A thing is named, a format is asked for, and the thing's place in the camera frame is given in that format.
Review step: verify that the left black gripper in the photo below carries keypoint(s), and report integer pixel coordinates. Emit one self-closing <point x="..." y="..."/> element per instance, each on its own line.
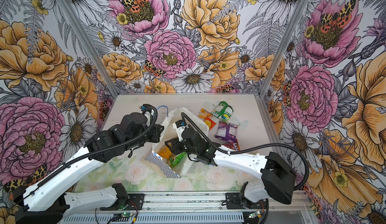
<point x="156" y="129"/>

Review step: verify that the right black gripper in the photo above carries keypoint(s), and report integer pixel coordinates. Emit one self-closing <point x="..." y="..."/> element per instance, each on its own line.
<point x="175" y="143"/>

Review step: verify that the checkered paper bag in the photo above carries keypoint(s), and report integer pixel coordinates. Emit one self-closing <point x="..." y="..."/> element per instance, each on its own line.
<point x="172" y="137"/>

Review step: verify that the yellow mango candy bag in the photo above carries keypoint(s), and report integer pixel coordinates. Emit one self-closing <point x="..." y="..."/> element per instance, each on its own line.
<point x="165" y="152"/>

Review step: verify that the green Lays chips bag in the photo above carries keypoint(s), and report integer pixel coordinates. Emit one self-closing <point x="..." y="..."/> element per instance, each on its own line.
<point x="174" y="160"/>

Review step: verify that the purple candy bag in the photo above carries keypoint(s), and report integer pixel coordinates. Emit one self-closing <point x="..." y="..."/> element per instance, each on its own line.
<point x="227" y="132"/>

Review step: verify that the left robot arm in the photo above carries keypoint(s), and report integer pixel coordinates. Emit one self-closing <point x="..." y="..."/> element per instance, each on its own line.
<point x="48" y="201"/>

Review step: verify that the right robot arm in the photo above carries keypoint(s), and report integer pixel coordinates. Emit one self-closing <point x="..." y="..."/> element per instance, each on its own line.
<point x="276" y="179"/>

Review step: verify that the green rainbow snack bag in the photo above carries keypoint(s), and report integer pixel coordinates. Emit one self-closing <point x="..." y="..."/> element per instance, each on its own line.
<point x="223" y="111"/>

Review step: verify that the small red orange packet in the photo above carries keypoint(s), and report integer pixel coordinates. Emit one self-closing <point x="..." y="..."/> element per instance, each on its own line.
<point x="206" y="117"/>

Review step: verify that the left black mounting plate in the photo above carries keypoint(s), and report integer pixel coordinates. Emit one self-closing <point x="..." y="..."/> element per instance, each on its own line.
<point x="132" y="202"/>

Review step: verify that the black mounting plate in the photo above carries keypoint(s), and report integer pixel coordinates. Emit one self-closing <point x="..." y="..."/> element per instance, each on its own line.
<point x="132" y="202"/>
<point x="233" y="201"/>

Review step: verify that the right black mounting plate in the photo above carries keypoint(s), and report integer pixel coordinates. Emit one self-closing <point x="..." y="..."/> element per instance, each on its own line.
<point x="233" y="201"/>

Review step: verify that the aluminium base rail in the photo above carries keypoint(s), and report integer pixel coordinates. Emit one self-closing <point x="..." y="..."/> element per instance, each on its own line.
<point x="201" y="207"/>

